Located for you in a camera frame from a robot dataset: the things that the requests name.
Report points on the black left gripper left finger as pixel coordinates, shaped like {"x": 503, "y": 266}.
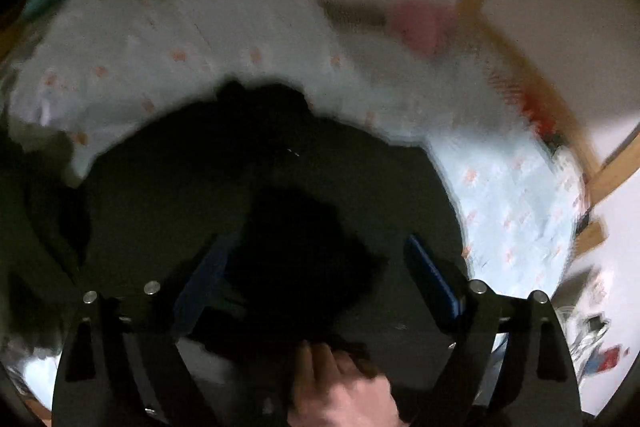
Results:
{"x": 120, "y": 364}

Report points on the bare human hand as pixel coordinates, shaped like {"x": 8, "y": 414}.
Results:
{"x": 331, "y": 389}

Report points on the pink plush pillow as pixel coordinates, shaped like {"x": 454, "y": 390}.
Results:
{"x": 423, "y": 26}

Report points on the wooden bed frame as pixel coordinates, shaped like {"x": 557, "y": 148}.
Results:
{"x": 580, "y": 60}

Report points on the light daisy-print bed sheet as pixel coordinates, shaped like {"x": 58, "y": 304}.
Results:
{"x": 107, "y": 67}

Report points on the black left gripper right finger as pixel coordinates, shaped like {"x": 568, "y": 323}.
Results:
{"x": 510, "y": 365}

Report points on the dark green large garment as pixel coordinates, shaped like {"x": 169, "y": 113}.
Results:
{"x": 270, "y": 224}

